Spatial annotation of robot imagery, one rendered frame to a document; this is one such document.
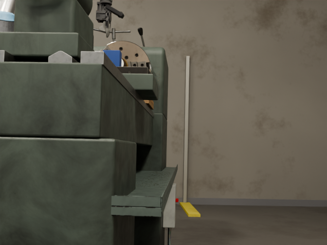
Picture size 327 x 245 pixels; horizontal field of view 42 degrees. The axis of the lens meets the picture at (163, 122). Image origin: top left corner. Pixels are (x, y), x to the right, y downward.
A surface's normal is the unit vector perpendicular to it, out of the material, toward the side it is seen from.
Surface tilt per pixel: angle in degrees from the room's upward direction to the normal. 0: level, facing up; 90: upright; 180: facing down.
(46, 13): 90
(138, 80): 90
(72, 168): 90
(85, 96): 90
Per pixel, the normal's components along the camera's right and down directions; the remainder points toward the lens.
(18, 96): -0.05, -0.07
